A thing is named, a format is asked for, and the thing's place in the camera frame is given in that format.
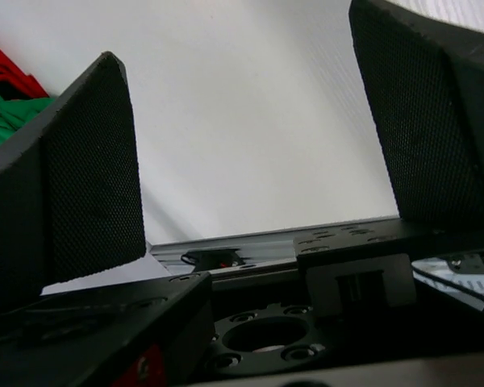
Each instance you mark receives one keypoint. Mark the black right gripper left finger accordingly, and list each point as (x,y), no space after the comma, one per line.
(70,202)

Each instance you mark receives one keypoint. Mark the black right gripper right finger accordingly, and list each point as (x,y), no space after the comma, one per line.
(424,82)

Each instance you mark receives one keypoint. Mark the green folded t shirt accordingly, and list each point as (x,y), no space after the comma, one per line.
(14,114)

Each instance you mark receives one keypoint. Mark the red folded t shirt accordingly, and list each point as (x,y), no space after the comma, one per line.
(17,85)

